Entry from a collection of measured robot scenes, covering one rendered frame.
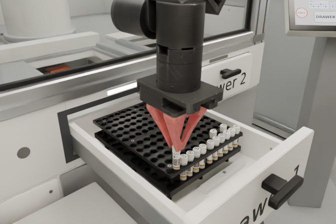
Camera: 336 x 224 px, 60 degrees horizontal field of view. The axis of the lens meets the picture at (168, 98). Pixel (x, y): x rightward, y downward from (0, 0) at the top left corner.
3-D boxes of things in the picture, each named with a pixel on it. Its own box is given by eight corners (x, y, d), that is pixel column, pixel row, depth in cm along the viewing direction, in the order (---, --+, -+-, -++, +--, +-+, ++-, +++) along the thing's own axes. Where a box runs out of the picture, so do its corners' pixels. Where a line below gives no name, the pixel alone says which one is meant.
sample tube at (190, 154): (187, 179, 46) (188, 155, 44) (184, 175, 47) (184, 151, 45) (194, 178, 46) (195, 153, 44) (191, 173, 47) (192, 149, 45)
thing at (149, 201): (289, 174, 52) (296, 145, 49) (190, 265, 36) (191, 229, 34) (149, 102, 79) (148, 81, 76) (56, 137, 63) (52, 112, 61)
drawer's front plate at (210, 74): (249, 86, 93) (253, 53, 89) (185, 115, 75) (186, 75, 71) (244, 85, 94) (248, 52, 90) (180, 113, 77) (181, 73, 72)
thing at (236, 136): (242, 135, 52) (242, 132, 52) (170, 179, 42) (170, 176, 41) (233, 131, 54) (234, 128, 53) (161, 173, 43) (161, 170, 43)
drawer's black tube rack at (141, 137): (239, 161, 55) (242, 132, 52) (170, 210, 44) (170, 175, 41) (161, 119, 70) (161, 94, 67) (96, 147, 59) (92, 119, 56)
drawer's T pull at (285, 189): (303, 184, 40) (305, 176, 39) (275, 212, 35) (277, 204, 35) (279, 172, 42) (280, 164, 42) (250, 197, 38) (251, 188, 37)
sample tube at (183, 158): (183, 184, 45) (184, 159, 43) (177, 180, 46) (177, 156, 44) (188, 180, 46) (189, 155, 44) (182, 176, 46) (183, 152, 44)
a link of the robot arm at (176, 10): (183, -5, 29) (216, -9, 33) (138, -10, 34) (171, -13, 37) (181, 61, 32) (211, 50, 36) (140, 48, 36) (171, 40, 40)
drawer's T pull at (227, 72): (241, 73, 81) (242, 68, 80) (224, 80, 76) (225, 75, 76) (231, 70, 83) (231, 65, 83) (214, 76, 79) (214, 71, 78)
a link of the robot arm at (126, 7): (209, -77, 30) (237, -22, 37) (136, -71, 38) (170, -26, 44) (158, 22, 29) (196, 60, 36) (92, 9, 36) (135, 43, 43)
